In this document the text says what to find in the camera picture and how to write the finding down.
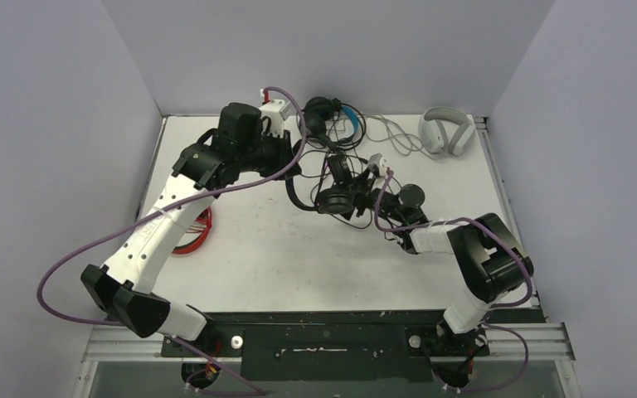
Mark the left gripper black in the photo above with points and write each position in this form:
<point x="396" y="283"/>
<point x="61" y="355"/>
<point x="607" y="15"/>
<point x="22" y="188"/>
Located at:
<point x="283" y="149"/>

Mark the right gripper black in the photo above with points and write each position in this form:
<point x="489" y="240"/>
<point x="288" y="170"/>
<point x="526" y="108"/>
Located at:
<point x="362" y="190"/>

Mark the small black headphones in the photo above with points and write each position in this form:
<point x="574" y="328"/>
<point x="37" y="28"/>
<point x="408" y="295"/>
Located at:
<point x="333" y="192"/>

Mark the white grey headphones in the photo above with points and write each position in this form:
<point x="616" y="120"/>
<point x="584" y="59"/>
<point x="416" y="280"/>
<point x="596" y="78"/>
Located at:
<point x="444" y="130"/>

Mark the red black headphones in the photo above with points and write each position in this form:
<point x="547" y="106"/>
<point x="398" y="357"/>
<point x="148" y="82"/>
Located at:
<point x="200" y="229"/>

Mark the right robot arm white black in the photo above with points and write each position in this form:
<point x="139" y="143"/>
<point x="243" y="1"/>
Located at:
<point x="495" y="267"/>

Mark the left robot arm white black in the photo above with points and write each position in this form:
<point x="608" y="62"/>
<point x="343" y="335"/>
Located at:
<point x="246" y="139"/>

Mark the black blue headphones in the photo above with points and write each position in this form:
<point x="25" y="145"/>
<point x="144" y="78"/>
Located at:
<point x="321" y="116"/>

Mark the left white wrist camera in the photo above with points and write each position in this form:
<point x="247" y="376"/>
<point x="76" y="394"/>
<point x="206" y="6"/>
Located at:
<point x="274" y="113"/>

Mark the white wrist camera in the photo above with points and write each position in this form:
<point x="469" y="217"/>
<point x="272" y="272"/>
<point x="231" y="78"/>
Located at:
<point x="274" y="113"/>
<point x="377" y="165"/>

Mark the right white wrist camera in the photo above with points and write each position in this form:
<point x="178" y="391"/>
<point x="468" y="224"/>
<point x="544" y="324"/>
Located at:
<point x="377" y="165"/>

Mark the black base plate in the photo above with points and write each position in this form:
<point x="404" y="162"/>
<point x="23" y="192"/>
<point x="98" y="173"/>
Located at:
<point x="341" y="346"/>

